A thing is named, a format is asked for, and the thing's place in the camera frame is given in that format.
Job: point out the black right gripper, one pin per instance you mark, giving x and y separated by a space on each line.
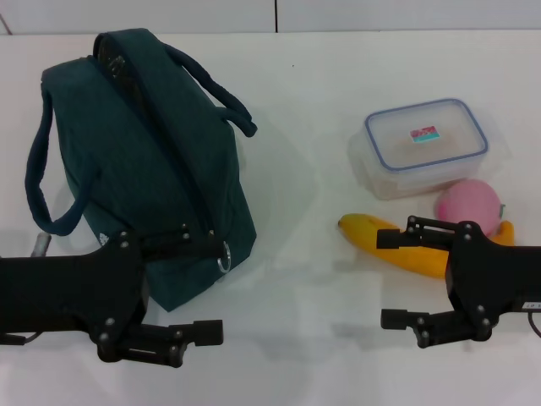
494 283

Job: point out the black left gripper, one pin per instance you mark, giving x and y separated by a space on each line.
63 292

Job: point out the yellow banana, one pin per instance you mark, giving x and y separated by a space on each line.
372 237

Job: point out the pink toy peach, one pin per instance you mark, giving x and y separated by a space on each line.
465 203

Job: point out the dark teal insulated lunch bag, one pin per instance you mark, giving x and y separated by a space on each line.
139 169

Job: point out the clear food container blue seal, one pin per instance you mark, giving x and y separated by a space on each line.
427 144

